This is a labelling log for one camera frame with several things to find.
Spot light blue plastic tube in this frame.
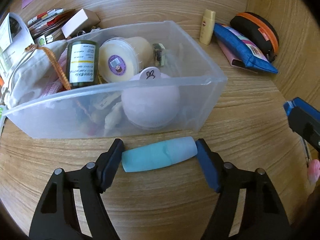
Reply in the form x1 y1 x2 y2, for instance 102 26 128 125
121 137 197 172

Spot pink apple shaped candle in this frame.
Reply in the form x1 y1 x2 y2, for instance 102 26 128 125
121 66 181 130

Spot clear plastic storage bin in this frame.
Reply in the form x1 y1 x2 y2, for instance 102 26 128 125
4 21 227 139

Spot dark green glass bottle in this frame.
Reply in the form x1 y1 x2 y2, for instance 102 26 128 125
66 40 99 89

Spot cream candle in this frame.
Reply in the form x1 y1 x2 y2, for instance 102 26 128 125
98 36 153 83

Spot red fabric pouch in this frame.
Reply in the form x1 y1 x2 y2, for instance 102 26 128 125
78 120 99 137

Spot person's right hand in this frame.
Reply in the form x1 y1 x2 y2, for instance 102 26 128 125
308 159 320 184

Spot blue patchwork pencil pouch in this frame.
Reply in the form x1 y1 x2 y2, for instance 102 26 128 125
214 23 278 74

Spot pink wallet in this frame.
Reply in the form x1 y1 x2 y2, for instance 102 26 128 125
217 40 257 73

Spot black orange zip case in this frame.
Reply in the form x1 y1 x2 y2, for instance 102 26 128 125
230 11 279 62

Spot cream lotion tube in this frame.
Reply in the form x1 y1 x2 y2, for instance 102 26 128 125
199 9 216 45

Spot white paper sheets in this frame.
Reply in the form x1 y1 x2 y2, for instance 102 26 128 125
1 12 34 80

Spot white bowl of beads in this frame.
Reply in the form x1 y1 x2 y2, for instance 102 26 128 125
76 26 101 37

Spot stack of colourful booklets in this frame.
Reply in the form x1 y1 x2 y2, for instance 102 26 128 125
27 8 75 46

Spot small white cardboard box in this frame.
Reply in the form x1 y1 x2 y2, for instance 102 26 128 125
61 9 100 38

